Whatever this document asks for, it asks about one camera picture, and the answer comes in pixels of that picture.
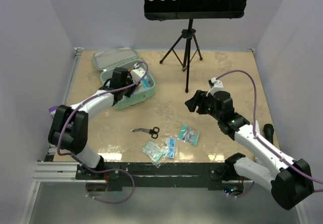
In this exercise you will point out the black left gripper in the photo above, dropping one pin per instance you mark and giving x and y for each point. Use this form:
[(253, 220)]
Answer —
[(129, 94)]

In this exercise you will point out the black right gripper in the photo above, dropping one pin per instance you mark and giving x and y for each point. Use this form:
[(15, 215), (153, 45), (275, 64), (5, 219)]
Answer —
[(199, 100)]

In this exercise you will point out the mint green medicine case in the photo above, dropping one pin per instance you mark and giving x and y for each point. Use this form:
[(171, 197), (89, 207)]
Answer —
[(122, 67)]

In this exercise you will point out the white gauze dressing packet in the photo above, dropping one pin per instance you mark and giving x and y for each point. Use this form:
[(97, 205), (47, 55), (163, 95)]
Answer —
[(138, 91)]

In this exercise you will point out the light blue foil pouch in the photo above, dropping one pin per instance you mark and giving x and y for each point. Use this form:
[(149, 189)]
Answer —
[(145, 85)]

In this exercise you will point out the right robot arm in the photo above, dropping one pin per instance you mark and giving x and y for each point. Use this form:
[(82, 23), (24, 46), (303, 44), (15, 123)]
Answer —
[(288, 180)]

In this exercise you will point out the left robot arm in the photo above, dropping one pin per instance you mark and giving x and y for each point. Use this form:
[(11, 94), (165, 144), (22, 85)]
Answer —
[(69, 129)]

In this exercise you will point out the teal header clear packet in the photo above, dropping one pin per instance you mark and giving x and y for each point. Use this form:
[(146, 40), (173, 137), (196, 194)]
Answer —
[(188, 135)]

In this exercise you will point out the small blue white sachet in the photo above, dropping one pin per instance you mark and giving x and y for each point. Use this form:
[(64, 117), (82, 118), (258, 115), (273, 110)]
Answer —
[(170, 144)]

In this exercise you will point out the clear green dotted packet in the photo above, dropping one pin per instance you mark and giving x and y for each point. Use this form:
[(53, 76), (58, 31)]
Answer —
[(155, 153)]

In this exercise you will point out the white tube object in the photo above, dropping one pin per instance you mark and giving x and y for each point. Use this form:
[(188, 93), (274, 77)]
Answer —
[(256, 127)]

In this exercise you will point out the purple box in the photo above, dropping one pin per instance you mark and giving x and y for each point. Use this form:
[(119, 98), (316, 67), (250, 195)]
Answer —
[(52, 111)]

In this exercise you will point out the black cylinder object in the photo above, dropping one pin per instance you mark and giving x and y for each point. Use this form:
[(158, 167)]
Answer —
[(268, 131)]

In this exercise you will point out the black music stand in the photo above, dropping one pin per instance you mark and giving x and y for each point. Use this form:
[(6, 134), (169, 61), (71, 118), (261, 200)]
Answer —
[(163, 10)]

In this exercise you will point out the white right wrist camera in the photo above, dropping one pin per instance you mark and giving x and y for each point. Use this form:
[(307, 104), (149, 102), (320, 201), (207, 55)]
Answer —
[(215, 86)]

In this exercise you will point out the black handled scissors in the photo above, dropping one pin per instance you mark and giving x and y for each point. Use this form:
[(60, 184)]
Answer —
[(152, 132)]

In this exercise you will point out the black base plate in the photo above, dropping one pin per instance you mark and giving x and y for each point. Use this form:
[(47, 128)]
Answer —
[(210, 175)]

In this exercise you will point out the aluminium frame rail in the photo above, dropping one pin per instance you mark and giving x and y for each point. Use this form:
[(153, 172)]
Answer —
[(47, 171)]

